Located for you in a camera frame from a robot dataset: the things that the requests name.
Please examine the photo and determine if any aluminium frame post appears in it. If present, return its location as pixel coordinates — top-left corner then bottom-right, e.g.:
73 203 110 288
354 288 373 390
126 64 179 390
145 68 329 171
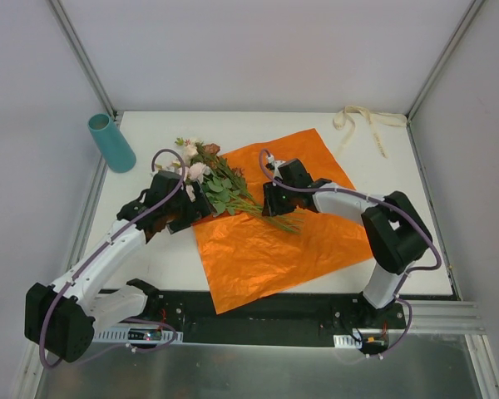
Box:
403 0 490 121
46 0 118 119

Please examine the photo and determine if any cream ribbon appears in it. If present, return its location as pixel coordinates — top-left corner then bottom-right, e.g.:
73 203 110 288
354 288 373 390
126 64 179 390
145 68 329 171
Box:
331 105 408 160

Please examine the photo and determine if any left aluminium frame post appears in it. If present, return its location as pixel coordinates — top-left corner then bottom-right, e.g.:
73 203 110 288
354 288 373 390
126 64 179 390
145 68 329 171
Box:
46 0 118 119

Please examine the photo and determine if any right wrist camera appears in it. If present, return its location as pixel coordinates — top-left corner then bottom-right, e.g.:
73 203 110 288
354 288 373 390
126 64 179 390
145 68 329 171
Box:
266 155 284 178

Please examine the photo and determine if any right aluminium frame post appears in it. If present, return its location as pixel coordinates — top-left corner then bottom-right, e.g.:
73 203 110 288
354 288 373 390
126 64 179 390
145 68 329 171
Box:
403 0 490 121

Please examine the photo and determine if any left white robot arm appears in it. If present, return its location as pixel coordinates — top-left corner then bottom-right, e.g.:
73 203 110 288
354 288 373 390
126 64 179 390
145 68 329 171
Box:
24 171 213 367

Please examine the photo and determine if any teal cylindrical vase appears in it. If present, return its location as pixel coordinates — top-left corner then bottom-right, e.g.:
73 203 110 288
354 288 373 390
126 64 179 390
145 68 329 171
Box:
87 114 136 174

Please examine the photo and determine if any orange wrapping paper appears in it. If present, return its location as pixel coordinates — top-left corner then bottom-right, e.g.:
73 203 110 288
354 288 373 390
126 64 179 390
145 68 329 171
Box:
194 129 373 314

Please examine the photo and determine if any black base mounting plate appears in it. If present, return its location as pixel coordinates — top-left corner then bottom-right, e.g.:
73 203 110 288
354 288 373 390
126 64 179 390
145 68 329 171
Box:
115 291 406 347

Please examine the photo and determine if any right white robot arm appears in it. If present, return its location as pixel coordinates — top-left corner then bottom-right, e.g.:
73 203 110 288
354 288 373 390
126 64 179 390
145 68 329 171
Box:
259 150 441 328

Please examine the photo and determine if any pink artificial flower bouquet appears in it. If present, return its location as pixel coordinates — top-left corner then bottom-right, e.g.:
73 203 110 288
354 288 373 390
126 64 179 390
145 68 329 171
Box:
169 137 302 234

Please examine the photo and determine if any left white cable duct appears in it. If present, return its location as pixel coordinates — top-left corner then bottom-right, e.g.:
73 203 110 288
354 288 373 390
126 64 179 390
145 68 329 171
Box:
92 326 183 345

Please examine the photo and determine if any aluminium front rail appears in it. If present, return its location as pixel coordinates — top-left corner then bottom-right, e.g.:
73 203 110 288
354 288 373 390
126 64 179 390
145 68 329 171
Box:
410 300 486 335

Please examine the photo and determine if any right white cable duct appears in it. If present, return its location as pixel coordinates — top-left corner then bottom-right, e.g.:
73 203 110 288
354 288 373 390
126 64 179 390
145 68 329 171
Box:
333 334 363 350

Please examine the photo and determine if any white cable duct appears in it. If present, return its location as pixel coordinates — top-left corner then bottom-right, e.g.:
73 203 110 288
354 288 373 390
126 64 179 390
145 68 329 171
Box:
333 334 363 350
92 326 183 345

